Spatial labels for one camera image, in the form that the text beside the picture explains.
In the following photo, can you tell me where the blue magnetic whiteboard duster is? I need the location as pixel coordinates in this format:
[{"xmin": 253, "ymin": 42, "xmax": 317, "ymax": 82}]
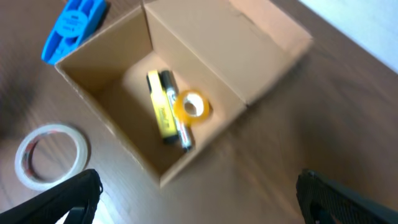
[{"xmin": 41, "ymin": 0, "xmax": 107, "ymax": 65}]

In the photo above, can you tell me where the small yellow tape roll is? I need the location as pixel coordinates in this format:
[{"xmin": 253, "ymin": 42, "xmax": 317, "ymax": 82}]
[{"xmin": 174, "ymin": 90, "xmax": 210, "ymax": 126}]

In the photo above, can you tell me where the large clear tape roll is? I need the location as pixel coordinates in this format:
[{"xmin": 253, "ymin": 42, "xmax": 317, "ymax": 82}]
[{"xmin": 14, "ymin": 123, "xmax": 88, "ymax": 191}]

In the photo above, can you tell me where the black marker pen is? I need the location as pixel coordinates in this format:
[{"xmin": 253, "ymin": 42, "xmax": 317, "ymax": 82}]
[{"xmin": 160, "ymin": 70, "xmax": 193, "ymax": 152}]

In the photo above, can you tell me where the brown cardboard box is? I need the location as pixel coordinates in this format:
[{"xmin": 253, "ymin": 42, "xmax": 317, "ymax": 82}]
[{"xmin": 56, "ymin": 1, "xmax": 313, "ymax": 186}]

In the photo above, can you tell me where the yellow highlighter pen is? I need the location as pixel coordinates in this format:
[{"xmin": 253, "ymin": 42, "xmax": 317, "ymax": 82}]
[{"xmin": 146, "ymin": 70, "xmax": 178, "ymax": 144}]

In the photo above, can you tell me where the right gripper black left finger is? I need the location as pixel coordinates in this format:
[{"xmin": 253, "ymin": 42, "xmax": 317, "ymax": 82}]
[{"xmin": 1, "ymin": 169, "xmax": 103, "ymax": 223}]

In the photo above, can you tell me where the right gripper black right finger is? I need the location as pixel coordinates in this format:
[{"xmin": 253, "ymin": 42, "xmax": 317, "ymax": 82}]
[{"xmin": 296, "ymin": 169, "xmax": 397, "ymax": 224}]

